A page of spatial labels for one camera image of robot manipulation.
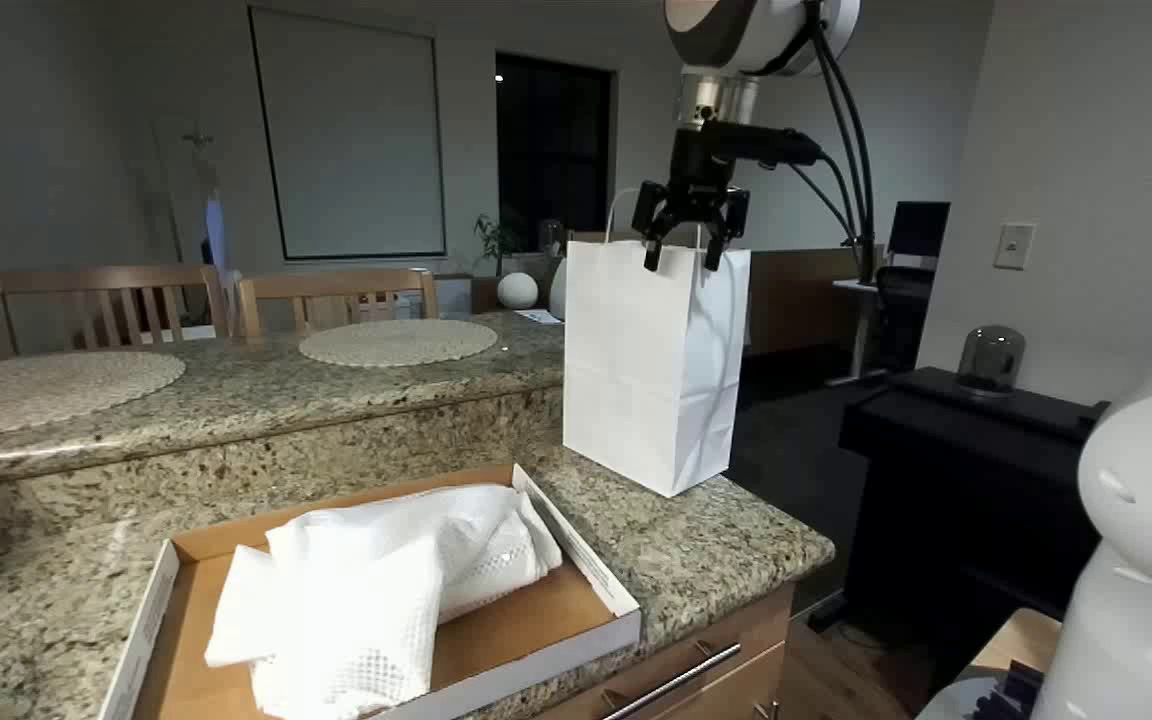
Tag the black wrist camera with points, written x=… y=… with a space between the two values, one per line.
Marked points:
x=777 y=145

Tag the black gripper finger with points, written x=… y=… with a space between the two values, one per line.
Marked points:
x=655 y=214
x=731 y=216

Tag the white projector screen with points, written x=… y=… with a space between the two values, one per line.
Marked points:
x=348 y=135

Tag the white waffle textured towel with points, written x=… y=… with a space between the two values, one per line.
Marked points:
x=336 y=624

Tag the white paper bag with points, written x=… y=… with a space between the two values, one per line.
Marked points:
x=643 y=373

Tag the round woven placemat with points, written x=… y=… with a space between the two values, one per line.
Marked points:
x=397 y=340
x=29 y=384

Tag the round white vase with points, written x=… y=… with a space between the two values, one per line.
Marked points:
x=519 y=288

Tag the wooden dining chair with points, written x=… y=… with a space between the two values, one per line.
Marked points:
x=99 y=300
x=336 y=286

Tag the small green plant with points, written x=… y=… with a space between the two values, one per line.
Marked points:
x=496 y=241

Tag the lit display screen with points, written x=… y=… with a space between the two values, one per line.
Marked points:
x=216 y=234

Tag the wooden drawer front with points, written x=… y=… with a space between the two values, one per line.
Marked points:
x=736 y=624

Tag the black piano cabinet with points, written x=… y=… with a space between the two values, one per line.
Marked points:
x=960 y=492

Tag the black office chair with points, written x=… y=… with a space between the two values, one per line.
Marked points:
x=896 y=320

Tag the wooden sideboard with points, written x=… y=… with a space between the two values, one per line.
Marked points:
x=803 y=300

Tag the small cardboard box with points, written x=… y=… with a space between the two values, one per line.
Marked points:
x=1019 y=642

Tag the dark computer monitor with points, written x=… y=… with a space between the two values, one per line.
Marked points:
x=916 y=230

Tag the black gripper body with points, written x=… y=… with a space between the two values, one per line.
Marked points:
x=702 y=163

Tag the shallow cardboard tray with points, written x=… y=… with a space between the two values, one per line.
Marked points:
x=521 y=624

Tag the white wall light switch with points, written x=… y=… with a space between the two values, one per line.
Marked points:
x=1013 y=245

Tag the dark window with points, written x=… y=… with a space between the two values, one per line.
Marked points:
x=554 y=145

